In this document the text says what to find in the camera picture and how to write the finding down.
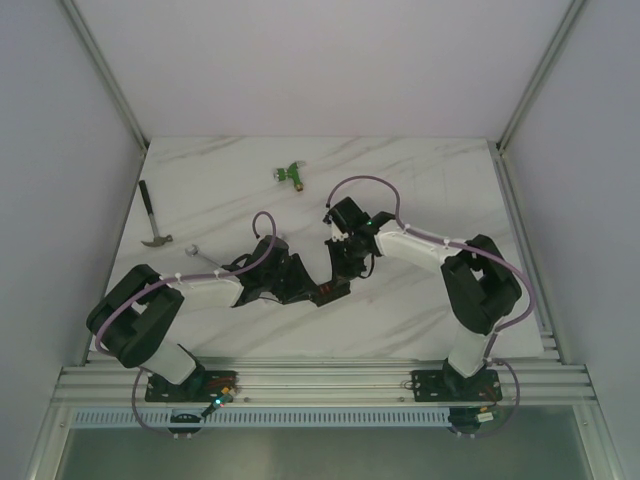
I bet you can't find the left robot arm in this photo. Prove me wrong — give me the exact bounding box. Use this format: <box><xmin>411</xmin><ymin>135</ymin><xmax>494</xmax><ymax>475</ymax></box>
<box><xmin>86</xmin><ymin>235</ymin><xmax>319</xmax><ymax>402</ymax></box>

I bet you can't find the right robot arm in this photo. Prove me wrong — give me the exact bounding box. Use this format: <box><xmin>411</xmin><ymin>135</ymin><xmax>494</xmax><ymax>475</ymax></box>
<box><xmin>324</xmin><ymin>197</ymin><xmax>522</xmax><ymax>399</ymax></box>

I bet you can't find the silver open-end wrench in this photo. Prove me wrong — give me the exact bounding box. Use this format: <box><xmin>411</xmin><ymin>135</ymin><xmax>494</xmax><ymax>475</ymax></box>
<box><xmin>184</xmin><ymin>244</ymin><xmax>221</xmax><ymax>268</ymax></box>

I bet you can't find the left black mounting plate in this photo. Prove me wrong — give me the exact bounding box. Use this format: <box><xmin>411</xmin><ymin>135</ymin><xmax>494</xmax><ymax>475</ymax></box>
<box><xmin>145</xmin><ymin>370</ymin><xmax>237</xmax><ymax>403</ymax></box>

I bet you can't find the black mounting plate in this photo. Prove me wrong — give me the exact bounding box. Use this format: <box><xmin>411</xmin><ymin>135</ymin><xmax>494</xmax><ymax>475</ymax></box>
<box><xmin>409</xmin><ymin>368</ymin><xmax>503</xmax><ymax>403</ymax></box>
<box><xmin>145</xmin><ymin>370</ymin><xmax>237</xmax><ymax>403</ymax></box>

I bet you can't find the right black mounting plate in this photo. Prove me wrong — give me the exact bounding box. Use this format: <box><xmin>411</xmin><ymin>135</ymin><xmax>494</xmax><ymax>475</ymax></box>
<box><xmin>409</xmin><ymin>368</ymin><xmax>503</xmax><ymax>403</ymax></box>

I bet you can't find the claw hammer black handle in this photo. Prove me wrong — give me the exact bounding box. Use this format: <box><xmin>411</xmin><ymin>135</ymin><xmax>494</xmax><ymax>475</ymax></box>
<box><xmin>138</xmin><ymin>180</ymin><xmax>173</xmax><ymax>248</ymax></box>

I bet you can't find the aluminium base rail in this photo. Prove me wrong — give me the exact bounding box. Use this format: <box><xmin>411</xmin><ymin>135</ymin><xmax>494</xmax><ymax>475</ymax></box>
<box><xmin>52</xmin><ymin>354</ymin><xmax>596</xmax><ymax>407</ymax></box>

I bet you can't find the left aluminium frame post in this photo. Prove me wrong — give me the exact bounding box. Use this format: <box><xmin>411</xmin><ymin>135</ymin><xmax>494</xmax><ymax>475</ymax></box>
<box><xmin>58</xmin><ymin>0</ymin><xmax>150</xmax><ymax>152</ymax></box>

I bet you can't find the aluminium frame post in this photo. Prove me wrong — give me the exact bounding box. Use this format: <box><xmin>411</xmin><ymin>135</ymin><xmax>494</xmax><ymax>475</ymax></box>
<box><xmin>496</xmin><ymin>0</ymin><xmax>589</xmax><ymax>154</ymax></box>
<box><xmin>58</xmin><ymin>0</ymin><xmax>150</xmax><ymax>152</ymax></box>

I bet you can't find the white slotted cable duct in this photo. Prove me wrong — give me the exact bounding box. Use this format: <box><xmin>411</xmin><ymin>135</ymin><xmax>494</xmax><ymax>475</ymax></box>
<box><xmin>69</xmin><ymin>405</ymin><xmax>571</xmax><ymax>430</ymax></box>

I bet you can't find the right aluminium frame post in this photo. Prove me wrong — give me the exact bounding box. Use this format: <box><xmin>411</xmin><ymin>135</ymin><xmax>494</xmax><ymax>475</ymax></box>
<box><xmin>496</xmin><ymin>0</ymin><xmax>589</xmax><ymax>154</ymax></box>

